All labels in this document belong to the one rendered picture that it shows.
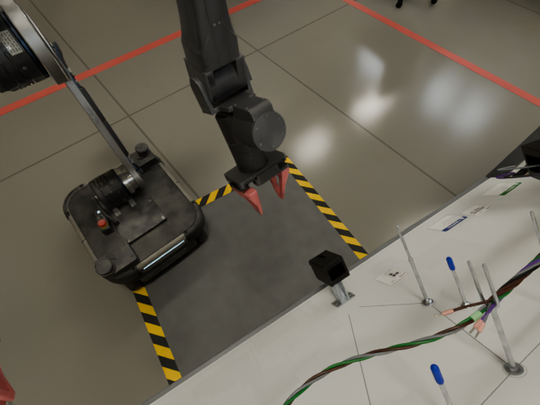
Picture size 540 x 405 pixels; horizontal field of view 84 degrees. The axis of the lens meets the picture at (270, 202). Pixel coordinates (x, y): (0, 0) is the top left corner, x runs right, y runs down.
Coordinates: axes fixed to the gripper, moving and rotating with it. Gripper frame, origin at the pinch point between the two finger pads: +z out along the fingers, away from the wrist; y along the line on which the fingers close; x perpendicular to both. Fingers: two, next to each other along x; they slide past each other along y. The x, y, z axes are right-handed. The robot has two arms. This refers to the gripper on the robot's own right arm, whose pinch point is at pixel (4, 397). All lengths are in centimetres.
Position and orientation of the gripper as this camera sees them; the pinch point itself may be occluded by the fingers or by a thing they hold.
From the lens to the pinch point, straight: 63.8
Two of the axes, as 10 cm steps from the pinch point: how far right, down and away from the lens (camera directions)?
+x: -5.6, -3.2, 7.6
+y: 7.6, -5.6, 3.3
